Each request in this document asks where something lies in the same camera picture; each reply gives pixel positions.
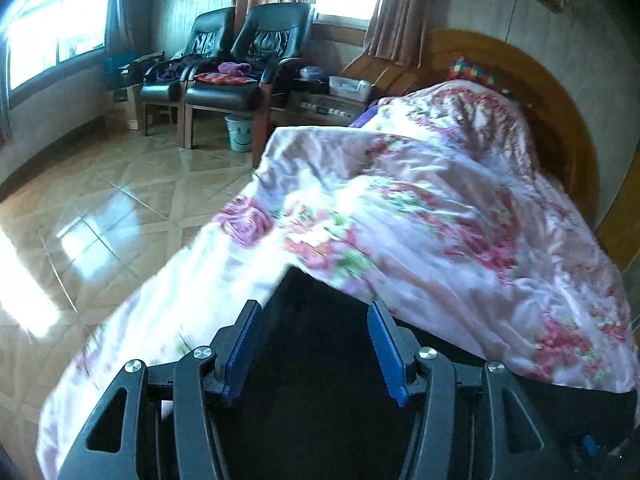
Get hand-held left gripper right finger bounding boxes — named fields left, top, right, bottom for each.
left=366, top=301, right=583, bottom=480

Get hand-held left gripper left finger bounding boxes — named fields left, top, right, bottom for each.
left=57, top=300, right=263, bottom=480

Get black pants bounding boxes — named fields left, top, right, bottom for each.
left=205, top=264, right=640, bottom=480

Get pink floral blanket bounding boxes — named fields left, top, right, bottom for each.
left=37, top=82, right=636, bottom=480

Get light blue bucket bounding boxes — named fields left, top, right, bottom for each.
left=224, top=114, right=254, bottom=153

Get wooden nightstand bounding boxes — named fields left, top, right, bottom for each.
left=284, top=77, right=372, bottom=128

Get white plastic box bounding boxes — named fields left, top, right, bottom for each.
left=327, top=76, right=374, bottom=104

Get cardboard box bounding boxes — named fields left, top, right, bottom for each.
left=112, top=50, right=166, bottom=132

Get pink patterned cushion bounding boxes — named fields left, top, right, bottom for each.
left=194, top=71, right=254, bottom=87

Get black leather armchair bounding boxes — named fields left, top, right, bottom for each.
left=137, top=7, right=236, bottom=137
left=182, top=2, right=316, bottom=151

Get purple cloth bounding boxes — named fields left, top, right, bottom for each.
left=217, top=61, right=254, bottom=78

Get dark clothes pile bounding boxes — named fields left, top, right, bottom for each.
left=154, top=57, right=202, bottom=84

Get wooden headboard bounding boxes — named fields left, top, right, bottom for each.
left=345, top=27, right=601, bottom=233

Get colourful checked pillow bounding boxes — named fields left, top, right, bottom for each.
left=447, top=55, right=512, bottom=96

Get large window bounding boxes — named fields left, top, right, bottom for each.
left=0, top=0, right=117, bottom=95

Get wooden door frame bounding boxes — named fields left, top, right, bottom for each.
left=596, top=179, right=640, bottom=275

